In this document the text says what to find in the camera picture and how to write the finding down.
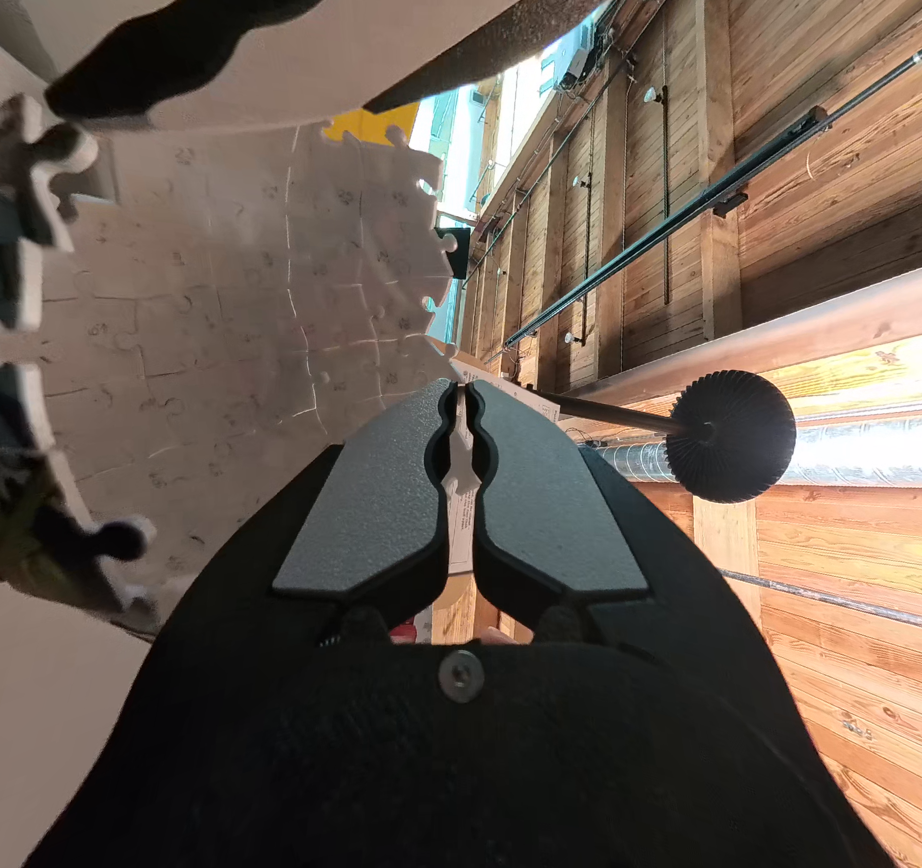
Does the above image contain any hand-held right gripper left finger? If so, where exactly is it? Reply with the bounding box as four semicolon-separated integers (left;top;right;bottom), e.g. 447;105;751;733
271;378;458;625

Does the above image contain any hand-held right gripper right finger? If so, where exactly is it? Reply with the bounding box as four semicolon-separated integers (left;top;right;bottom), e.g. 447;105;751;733
464;378;651;629

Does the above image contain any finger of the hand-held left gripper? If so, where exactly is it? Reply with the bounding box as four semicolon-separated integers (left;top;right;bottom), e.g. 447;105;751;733
43;0;535;132

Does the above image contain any partly built puzzle ball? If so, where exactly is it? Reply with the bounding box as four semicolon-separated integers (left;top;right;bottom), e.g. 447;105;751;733
0;93;473;635

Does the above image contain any printed instruction sheet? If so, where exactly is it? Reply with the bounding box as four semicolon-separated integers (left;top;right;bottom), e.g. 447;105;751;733
445;377;564;575

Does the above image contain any yellow bin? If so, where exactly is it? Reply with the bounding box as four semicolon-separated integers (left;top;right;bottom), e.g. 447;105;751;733
323;104;420;147

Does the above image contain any black round ceiling fan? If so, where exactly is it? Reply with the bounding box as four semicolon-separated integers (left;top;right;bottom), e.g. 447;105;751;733
663;369;798;506

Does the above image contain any black panel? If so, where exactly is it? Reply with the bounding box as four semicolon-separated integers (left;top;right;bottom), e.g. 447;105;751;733
434;227;473;280

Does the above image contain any thin metal rod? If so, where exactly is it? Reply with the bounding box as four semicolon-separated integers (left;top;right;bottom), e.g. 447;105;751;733
720;567;922;630

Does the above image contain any brown ceiling pipe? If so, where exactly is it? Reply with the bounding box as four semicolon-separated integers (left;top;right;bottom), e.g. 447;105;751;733
562;269;922;408

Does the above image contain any black track rail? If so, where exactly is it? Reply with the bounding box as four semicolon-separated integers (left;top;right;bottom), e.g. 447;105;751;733
503;47;922;349

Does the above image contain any metal ventilation duct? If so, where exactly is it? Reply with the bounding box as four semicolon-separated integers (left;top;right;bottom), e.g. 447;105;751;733
583;417;922;487

